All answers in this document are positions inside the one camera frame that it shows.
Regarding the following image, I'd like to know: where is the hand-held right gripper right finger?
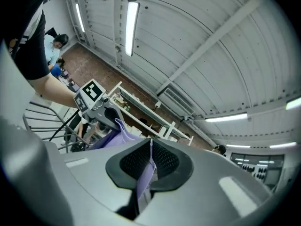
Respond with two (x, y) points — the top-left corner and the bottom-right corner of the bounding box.
(135, 138), (273, 226)

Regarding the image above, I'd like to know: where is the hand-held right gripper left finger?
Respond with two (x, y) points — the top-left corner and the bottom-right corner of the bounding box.
(43, 137), (152, 221)

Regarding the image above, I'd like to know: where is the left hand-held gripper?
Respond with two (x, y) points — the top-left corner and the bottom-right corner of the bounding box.
(73, 79), (124, 130)

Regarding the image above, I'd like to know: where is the purple printed shirt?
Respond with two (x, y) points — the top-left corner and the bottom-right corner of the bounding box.
(88, 118), (158, 201)

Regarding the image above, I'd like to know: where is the grey metal drying rack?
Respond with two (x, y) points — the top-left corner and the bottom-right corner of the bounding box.
(23, 101), (91, 154)

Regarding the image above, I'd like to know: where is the person's left forearm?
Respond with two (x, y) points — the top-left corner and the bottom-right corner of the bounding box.
(28, 75), (79, 108)

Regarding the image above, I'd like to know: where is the dark glass partition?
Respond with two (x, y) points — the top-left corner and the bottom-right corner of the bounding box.
(230, 152), (285, 186)

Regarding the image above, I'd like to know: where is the white metal shelving unit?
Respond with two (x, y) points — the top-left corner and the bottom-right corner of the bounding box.
(108, 81), (195, 146)

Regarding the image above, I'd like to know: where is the white ceiling air conditioner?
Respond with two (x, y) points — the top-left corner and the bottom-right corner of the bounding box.
(156, 85), (196, 118)

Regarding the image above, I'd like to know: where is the person's black t-shirt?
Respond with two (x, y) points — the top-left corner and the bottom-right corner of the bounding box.
(3, 0), (51, 81)

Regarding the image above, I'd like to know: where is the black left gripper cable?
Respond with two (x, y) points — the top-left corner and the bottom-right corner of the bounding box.
(48, 109), (80, 142)

